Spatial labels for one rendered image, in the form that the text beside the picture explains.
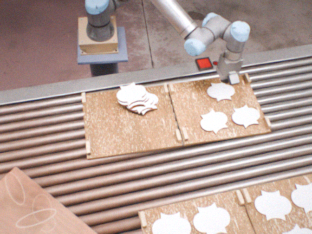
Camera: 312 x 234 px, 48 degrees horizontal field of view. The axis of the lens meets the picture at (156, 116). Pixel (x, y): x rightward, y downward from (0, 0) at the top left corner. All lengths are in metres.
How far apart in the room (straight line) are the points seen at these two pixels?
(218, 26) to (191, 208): 0.73
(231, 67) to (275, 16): 2.36
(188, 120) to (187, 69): 0.33
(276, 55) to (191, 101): 0.60
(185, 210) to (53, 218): 0.49
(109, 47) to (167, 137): 0.64
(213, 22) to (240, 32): 0.12
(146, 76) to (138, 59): 1.37
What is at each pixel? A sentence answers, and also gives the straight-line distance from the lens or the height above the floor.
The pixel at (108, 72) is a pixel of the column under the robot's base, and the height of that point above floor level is 0.72.
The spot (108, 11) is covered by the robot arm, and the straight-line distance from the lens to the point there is 1.81.
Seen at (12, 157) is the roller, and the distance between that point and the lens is 1.59.
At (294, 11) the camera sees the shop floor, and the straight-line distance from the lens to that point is 4.00.
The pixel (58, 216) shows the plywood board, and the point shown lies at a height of 1.04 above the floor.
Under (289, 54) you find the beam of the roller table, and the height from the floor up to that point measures 0.91.
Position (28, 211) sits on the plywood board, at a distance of 1.33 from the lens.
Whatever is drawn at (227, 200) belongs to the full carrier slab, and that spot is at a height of 0.94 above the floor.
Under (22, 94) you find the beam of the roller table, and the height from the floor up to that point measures 0.92.
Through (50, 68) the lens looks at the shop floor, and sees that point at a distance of 3.14.
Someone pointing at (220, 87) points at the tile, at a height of 0.95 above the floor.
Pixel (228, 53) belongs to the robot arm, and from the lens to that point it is 1.50.
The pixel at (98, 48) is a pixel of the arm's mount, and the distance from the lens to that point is 1.92.
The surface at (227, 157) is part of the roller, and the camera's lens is 1.56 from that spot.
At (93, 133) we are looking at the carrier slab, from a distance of 1.55.
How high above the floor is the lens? 2.24
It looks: 55 degrees down
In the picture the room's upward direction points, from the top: 5 degrees clockwise
